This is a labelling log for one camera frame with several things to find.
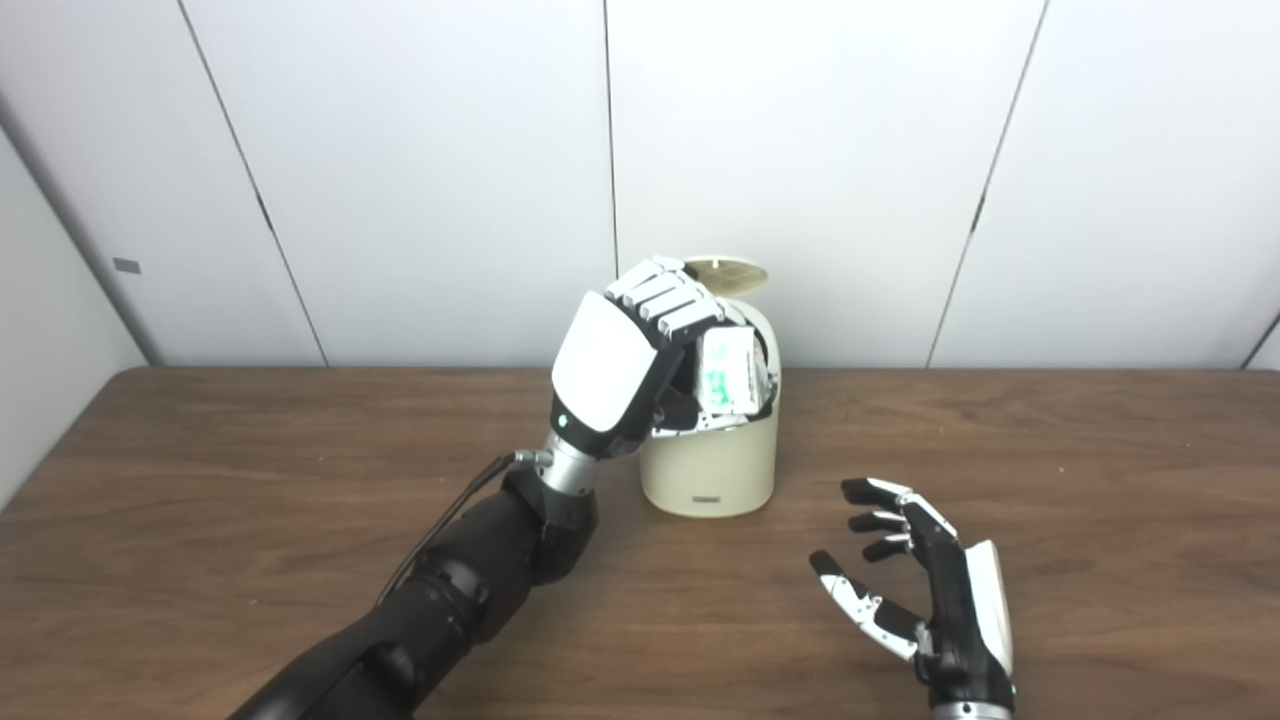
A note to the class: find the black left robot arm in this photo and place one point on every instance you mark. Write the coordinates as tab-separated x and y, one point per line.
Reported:
460	590

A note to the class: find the round cream bin lid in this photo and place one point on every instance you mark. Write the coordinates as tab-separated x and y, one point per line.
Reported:
730	273

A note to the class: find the green white milk carton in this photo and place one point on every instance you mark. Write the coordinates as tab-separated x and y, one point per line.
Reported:
735	370

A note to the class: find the cream-colored desktop bin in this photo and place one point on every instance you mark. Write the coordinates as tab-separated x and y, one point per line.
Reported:
715	465

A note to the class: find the small gray wall label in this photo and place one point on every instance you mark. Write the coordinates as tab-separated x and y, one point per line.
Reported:
126	266

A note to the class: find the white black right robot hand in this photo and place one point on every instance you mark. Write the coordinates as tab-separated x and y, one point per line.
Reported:
960	610

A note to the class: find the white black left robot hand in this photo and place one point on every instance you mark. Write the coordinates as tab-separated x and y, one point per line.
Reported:
605	370

